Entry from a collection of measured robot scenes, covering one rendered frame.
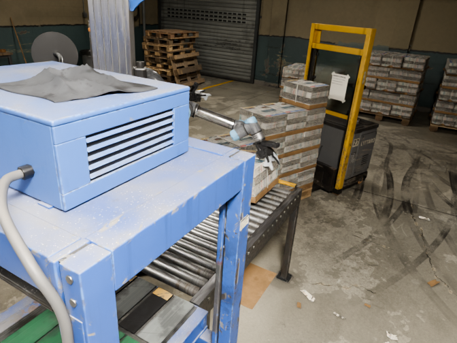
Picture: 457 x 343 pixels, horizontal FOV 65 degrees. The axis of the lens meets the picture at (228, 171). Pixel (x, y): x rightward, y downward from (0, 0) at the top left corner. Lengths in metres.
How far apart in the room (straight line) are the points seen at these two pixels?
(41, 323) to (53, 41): 1.10
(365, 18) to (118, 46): 7.68
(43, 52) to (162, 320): 1.16
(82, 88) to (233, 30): 9.95
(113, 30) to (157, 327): 1.83
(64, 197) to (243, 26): 9.99
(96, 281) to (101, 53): 2.09
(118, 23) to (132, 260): 2.03
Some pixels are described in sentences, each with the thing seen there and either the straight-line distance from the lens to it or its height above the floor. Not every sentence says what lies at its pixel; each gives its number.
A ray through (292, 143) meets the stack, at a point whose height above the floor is 0.74.
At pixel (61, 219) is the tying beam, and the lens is 0.83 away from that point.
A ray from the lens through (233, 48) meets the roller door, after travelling 10.84.
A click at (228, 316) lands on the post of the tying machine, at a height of 0.92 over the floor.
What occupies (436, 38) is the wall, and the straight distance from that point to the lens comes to 9.53.
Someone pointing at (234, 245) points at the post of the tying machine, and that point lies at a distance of 1.24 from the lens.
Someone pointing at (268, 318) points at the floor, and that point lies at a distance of 2.74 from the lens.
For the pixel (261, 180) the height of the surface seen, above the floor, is 0.96.
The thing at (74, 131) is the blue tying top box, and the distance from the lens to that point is 0.80.
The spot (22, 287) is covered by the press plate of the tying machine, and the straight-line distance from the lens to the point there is 1.05.
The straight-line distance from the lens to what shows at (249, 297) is 2.86.
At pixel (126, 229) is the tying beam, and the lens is 0.76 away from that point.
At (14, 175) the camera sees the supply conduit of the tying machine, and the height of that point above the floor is 1.63.
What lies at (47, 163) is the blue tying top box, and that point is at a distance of 0.82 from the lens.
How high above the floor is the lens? 1.96
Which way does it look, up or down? 24 degrees down
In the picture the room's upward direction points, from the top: 4 degrees clockwise
